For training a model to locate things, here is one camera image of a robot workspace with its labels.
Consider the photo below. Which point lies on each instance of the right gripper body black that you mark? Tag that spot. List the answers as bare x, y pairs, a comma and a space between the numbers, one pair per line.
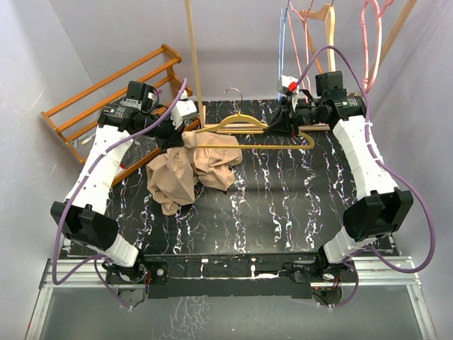
304, 114

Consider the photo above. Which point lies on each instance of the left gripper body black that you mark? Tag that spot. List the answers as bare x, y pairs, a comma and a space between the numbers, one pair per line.
164, 133

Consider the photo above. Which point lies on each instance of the beige t shirt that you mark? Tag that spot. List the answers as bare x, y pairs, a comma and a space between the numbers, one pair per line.
204, 158

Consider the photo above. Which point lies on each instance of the gold yellow hanger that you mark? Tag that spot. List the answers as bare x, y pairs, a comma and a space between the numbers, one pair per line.
241, 124

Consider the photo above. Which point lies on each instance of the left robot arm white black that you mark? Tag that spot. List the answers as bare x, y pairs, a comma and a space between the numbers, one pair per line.
81, 217

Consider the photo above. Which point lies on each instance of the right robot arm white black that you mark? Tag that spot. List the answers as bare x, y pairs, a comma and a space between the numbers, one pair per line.
381, 206

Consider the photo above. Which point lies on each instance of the pink thick plastic hanger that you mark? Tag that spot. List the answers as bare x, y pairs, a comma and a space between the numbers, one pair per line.
371, 75

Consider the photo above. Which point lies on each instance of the wooden hanger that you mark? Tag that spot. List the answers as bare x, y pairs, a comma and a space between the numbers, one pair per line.
327, 15

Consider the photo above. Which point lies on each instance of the orange wooden shelf rack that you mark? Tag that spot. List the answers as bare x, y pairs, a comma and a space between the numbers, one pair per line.
76, 118

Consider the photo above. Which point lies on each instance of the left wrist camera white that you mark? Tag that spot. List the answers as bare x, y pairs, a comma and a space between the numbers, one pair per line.
183, 111

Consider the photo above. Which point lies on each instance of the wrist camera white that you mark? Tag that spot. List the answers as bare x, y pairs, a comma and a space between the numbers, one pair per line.
287, 85
183, 111

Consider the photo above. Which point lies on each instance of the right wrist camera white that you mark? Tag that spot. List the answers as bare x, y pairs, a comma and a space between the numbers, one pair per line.
287, 85

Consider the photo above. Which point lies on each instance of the wooden clothes rack frame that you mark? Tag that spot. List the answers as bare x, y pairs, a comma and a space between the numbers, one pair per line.
386, 46

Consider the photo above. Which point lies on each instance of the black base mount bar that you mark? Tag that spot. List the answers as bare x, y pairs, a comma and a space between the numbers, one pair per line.
223, 275

